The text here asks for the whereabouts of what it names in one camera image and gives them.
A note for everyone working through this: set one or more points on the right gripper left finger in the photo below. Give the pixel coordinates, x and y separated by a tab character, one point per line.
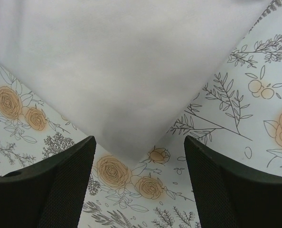
49	193

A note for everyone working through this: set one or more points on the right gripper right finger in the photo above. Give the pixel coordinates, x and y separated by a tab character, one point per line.
229	194

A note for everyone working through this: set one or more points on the white t shirt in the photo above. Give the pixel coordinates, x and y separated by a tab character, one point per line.
121	70

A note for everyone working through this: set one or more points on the floral patterned table mat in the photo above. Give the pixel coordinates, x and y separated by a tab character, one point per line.
237	112

